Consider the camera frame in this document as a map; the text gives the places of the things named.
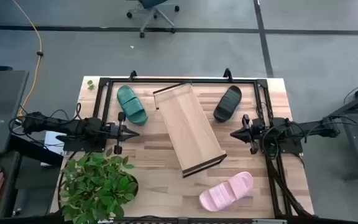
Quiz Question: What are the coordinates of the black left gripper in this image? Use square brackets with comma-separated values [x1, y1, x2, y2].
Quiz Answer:
[106, 111, 140, 156]

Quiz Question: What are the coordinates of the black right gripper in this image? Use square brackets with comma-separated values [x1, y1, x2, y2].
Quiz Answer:
[230, 114, 266, 156]

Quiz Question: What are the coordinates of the green rubber slide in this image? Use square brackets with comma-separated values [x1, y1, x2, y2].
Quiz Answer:
[116, 85, 149, 126]

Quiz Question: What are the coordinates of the black rubber slide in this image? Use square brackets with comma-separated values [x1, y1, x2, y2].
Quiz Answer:
[213, 85, 243, 123]

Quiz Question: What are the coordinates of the pink rubber slide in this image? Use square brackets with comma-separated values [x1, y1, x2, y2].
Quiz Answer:
[198, 171, 254, 213]

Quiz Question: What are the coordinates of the potted green leafy plant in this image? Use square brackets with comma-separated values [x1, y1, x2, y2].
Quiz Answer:
[58, 147, 139, 224]

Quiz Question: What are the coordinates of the white paper sheet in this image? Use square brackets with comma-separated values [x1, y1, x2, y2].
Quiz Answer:
[40, 130, 67, 167]

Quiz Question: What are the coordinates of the office chair base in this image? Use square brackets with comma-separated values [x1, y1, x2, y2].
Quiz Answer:
[126, 0, 180, 39]

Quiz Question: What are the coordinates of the black desk with mouse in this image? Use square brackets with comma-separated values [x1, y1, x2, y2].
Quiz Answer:
[0, 151, 23, 220]

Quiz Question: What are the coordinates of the black cabinet top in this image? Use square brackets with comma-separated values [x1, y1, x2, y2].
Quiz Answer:
[0, 70, 30, 156]

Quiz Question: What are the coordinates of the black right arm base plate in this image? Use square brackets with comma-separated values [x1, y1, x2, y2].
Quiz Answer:
[272, 136, 304, 156]

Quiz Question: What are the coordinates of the wooden shelf with black frame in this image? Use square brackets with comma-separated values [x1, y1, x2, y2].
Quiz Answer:
[152, 81, 228, 179]

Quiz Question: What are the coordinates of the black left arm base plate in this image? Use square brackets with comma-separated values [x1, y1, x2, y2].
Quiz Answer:
[55, 133, 107, 153]

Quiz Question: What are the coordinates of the black aluminium table frame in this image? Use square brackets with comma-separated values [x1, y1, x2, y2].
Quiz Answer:
[92, 68, 315, 218]

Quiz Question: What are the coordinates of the yellow floor cable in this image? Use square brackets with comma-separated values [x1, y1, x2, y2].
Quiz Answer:
[11, 0, 43, 118]

